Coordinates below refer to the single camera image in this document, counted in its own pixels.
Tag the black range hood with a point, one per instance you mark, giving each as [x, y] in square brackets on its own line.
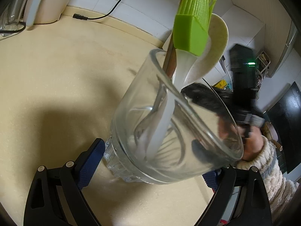
[287, 122]

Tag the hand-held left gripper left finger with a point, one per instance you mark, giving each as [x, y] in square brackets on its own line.
[91, 160]

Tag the metal kitchen rack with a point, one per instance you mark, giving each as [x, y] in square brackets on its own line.
[263, 68]

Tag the clear glass tumbler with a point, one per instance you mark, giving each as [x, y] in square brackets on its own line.
[131, 103]

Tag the person's right hand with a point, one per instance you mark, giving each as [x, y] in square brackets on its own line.
[252, 143]

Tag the beige electric kettle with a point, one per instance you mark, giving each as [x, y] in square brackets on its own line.
[51, 4]

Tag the person's right forearm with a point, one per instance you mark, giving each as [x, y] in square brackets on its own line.
[277, 181]

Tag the green silicone brush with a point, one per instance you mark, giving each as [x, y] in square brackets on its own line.
[190, 33]

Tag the yellow carton box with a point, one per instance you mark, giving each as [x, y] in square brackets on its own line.
[220, 84]

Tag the white rice cooker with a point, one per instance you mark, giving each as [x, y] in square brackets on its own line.
[216, 73]

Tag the off-white plastic spoon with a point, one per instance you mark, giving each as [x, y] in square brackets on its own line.
[216, 42]

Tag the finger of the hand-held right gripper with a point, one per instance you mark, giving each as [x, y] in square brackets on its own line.
[202, 94]

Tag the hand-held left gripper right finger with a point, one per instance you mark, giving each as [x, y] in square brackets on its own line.
[212, 181]

